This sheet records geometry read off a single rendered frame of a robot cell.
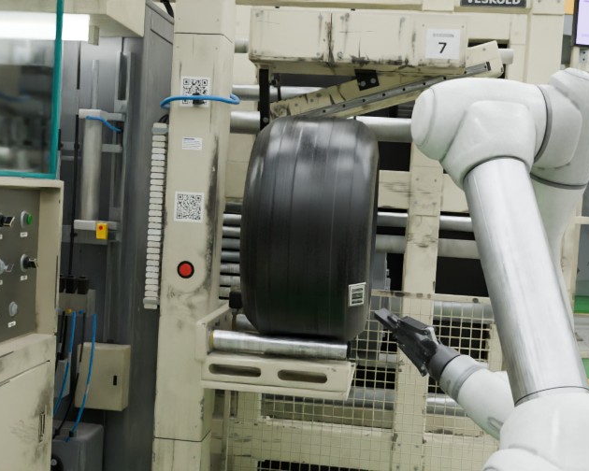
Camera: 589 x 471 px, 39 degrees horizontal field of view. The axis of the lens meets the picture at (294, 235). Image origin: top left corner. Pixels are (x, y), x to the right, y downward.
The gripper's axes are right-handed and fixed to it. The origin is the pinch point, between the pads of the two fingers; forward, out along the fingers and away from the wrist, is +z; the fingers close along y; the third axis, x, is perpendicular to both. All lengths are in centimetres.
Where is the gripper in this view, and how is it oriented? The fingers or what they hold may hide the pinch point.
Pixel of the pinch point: (389, 320)
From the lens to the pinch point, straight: 184.7
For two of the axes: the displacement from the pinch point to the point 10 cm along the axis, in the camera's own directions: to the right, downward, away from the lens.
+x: 8.3, -3.1, 4.7
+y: 0.1, 8.4, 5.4
